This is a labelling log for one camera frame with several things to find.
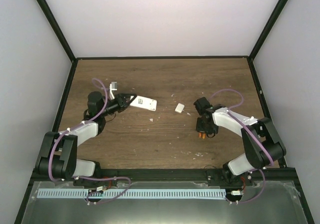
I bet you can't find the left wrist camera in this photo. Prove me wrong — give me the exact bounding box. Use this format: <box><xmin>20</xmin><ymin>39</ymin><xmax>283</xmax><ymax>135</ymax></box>
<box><xmin>109</xmin><ymin>82</ymin><xmax>118</xmax><ymax>100</ymax></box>

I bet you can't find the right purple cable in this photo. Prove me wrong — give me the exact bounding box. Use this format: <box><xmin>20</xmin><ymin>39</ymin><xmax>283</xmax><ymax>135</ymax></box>
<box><xmin>209</xmin><ymin>88</ymin><xmax>275</xmax><ymax>206</ymax></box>

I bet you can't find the white battery cover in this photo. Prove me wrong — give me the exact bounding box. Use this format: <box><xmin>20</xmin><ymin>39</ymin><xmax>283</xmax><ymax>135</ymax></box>
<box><xmin>174</xmin><ymin>103</ymin><xmax>185</xmax><ymax>113</ymax></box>

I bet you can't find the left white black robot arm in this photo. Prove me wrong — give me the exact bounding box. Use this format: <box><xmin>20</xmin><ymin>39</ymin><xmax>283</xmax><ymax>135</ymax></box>
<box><xmin>34</xmin><ymin>91</ymin><xmax>138</xmax><ymax>186</ymax></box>

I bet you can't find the white remote control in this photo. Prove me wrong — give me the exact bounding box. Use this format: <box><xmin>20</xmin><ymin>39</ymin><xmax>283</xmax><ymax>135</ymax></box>
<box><xmin>130</xmin><ymin>96</ymin><xmax>157</xmax><ymax>111</ymax></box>

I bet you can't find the black front frame rail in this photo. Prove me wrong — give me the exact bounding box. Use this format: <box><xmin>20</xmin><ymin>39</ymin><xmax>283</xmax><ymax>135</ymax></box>
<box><xmin>32</xmin><ymin>168</ymin><xmax>297</xmax><ymax>185</ymax></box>

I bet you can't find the light blue slotted cable duct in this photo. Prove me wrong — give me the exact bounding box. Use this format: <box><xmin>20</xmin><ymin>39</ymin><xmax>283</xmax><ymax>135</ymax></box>
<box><xmin>36</xmin><ymin>189</ymin><xmax>226</xmax><ymax>200</ymax></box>

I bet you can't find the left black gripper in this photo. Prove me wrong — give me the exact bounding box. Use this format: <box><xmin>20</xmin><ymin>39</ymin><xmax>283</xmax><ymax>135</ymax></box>
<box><xmin>100</xmin><ymin>94</ymin><xmax>137</xmax><ymax>117</ymax></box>

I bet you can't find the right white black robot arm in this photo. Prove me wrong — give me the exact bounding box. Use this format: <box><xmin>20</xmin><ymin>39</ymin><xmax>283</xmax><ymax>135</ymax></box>
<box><xmin>193</xmin><ymin>97</ymin><xmax>287</xmax><ymax>186</ymax></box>

